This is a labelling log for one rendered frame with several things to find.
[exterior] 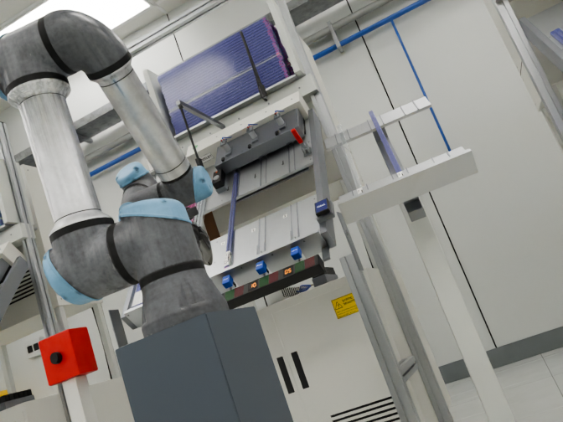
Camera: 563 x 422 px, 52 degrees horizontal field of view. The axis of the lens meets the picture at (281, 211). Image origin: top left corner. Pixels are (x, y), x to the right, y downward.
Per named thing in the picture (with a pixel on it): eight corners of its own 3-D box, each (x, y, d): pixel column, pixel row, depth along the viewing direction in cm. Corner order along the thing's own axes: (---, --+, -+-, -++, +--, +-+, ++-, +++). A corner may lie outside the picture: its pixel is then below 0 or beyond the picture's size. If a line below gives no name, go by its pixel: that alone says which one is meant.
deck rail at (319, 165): (336, 246, 160) (327, 230, 157) (330, 249, 161) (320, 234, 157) (320, 120, 217) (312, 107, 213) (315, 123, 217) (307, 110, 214)
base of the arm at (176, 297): (202, 315, 90) (183, 255, 93) (126, 346, 95) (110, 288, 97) (245, 308, 104) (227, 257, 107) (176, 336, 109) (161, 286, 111)
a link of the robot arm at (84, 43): (101, -18, 111) (215, 179, 138) (52, 6, 113) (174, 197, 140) (90, -3, 102) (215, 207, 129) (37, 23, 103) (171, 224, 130)
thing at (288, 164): (320, 172, 191) (313, 160, 188) (157, 246, 210) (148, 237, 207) (315, 122, 217) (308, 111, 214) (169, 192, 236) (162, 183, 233)
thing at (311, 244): (330, 249, 161) (318, 231, 157) (137, 328, 180) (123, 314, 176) (329, 245, 162) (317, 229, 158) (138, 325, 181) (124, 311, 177)
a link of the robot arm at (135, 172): (110, 187, 136) (115, 168, 143) (139, 219, 142) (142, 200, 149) (137, 172, 134) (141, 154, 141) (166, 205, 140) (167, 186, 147)
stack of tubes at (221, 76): (289, 76, 216) (266, 16, 222) (175, 136, 230) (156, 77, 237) (300, 86, 227) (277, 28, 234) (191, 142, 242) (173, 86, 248)
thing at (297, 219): (325, 239, 160) (320, 232, 159) (133, 320, 179) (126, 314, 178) (321, 198, 175) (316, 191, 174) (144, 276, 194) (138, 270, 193)
